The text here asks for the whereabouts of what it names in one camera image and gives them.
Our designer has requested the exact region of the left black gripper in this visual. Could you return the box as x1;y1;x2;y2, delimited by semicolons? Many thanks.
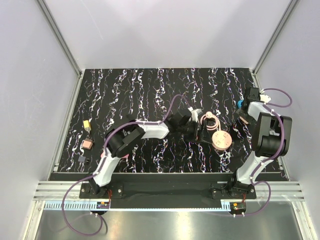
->
177;120;212;144

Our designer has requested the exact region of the blue plug adapter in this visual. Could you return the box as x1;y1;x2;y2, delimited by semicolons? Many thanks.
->
237;100;244;109

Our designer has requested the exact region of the pink round power strip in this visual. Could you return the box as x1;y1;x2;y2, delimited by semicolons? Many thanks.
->
211;130;232;151

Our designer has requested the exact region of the yellow plug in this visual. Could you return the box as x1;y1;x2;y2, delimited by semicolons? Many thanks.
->
83;120;92;133

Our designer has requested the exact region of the pink plug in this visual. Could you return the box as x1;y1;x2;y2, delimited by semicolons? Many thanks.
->
82;139;94;150

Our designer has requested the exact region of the dark grey plug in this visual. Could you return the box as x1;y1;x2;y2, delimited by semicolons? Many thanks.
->
78;156;89;164

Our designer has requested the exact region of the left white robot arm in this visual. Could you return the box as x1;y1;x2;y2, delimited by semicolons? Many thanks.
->
89;108;213;198

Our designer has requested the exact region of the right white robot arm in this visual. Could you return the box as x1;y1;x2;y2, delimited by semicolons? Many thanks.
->
223;87;293;199

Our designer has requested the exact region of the pink coiled power cord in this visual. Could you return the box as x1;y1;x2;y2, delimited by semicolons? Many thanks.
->
199;111;221;132

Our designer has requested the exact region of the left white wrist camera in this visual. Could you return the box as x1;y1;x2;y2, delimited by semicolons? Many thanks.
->
188;106;203;123

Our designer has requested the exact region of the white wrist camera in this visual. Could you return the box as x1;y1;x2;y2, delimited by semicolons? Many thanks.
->
188;106;203;123
259;92;271;104

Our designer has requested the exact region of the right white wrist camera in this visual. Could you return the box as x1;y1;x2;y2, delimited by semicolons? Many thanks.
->
259;92;271;104

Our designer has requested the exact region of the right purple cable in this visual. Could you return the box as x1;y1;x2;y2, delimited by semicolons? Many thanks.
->
243;87;293;217

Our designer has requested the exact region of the purple cable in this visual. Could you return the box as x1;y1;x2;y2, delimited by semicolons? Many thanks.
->
61;94;192;236
243;87;293;217

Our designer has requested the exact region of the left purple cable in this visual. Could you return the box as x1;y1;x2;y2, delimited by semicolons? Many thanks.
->
61;94;192;236

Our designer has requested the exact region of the right aluminium frame post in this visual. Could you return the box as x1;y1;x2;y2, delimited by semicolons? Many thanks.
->
252;0;300;75

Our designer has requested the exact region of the aluminium frame post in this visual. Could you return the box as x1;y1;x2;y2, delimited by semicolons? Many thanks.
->
252;0;300;75
34;0;85;78

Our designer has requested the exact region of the grey slotted cable duct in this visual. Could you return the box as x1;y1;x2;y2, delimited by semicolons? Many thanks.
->
44;200;110;211

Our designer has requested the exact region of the left aluminium frame post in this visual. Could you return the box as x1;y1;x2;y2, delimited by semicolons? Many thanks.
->
34;0;85;78

